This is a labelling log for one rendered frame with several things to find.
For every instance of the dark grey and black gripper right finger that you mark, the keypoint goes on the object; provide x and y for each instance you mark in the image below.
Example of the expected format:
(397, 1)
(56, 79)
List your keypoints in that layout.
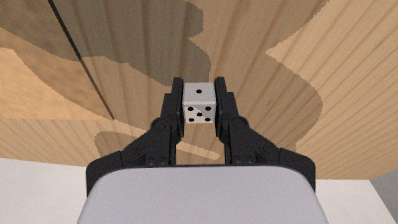
(242, 144)

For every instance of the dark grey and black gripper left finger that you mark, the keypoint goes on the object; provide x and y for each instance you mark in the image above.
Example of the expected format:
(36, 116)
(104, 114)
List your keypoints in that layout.
(157, 146)

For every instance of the tan flat mat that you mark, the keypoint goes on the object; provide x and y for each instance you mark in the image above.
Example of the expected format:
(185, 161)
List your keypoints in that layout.
(42, 74)

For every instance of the grey die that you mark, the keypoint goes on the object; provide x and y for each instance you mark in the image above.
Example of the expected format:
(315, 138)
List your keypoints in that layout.
(199, 102)

